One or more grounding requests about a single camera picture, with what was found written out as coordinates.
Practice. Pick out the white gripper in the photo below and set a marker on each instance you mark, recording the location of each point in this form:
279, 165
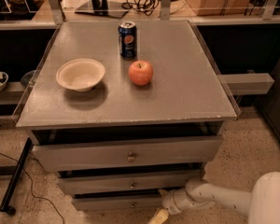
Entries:
169, 201

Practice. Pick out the grey bottom drawer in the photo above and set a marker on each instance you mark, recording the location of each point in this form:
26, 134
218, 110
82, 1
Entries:
139, 199

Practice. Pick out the grey drawer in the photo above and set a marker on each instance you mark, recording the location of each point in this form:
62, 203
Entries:
127, 153
139, 199
114, 183

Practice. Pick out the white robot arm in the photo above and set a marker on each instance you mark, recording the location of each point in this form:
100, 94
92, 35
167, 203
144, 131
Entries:
260, 206

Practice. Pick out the grey middle drawer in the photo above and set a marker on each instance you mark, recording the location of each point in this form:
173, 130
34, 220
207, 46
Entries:
114, 183

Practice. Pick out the grey top drawer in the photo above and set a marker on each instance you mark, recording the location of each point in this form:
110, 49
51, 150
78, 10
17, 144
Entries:
127, 153

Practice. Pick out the grey drawer cabinet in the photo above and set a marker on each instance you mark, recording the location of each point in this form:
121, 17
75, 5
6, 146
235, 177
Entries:
183, 99

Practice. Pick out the red apple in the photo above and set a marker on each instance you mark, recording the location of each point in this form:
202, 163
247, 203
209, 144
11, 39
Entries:
140, 73

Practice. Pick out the grey metal shelf beam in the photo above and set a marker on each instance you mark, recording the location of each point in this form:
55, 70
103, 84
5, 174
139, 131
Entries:
247, 84

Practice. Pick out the beige paper bowl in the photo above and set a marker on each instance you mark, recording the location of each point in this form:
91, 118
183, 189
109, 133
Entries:
80, 74

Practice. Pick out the black bar on floor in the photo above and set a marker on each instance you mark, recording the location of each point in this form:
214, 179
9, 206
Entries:
5, 207

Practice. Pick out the blue Pepsi can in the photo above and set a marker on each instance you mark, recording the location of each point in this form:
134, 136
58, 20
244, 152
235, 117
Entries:
127, 39

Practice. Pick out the dark bowl on shelf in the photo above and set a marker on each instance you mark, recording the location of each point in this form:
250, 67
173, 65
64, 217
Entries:
29, 79

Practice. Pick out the black monitor stand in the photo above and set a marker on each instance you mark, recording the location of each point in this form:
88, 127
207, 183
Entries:
102, 8

